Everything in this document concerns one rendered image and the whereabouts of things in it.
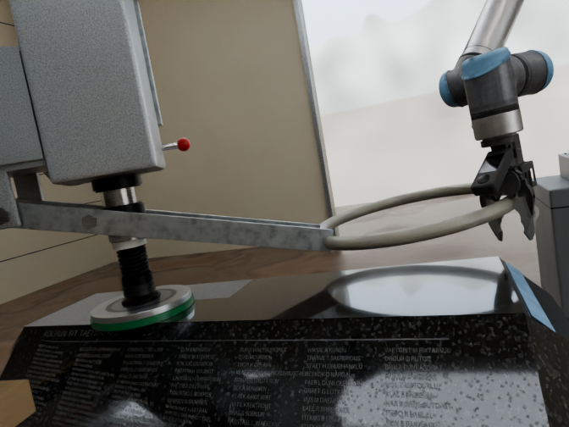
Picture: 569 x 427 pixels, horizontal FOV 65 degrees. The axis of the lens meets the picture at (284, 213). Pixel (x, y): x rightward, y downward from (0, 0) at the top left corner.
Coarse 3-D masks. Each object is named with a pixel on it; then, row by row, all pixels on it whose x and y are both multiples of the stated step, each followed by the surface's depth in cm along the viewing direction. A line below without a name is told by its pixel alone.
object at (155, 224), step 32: (0, 224) 84; (32, 224) 88; (64, 224) 89; (96, 224) 90; (128, 224) 91; (160, 224) 92; (192, 224) 93; (224, 224) 95; (256, 224) 96; (288, 224) 108
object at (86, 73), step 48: (48, 0) 81; (96, 0) 82; (48, 48) 82; (96, 48) 83; (48, 96) 82; (96, 96) 84; (144, 96) 86; (48, 144) 83; (96, 144) 84; (144, 144) 86; (96, 192) 94
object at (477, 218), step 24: (432, 192) 126; (456, 192) 122; (336, 216) 124; (360, 216) 129; (456, 216) 86; (480, 216) 85; (336, 240) 95; (360, 240) 90; (384, 240) 87; (408, 240) 86
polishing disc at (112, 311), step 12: (156, 288) 107; (168, 288) 105; (180, 288) 103; (108, 300) 104; (120, 300) 102; (156, 300) 96; (168, 300) 94; (180, 300) 94; (96, 312) 95; (108, 312) 93; (120, 312) 92; (132, 312) 90; (144, 312) 89; (156, 312) 90
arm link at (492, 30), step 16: (496, 0) 109; (512, 0) 108; (480, 16) 110; (496, 16) 107; (512, 16) 108; (480, 32) 107; (496, 32) 106; (464, 48) 109; (480, 48) 105; (496, 48) 105; (448, 80) 106; (448, 96) 107; (464, 96) 104
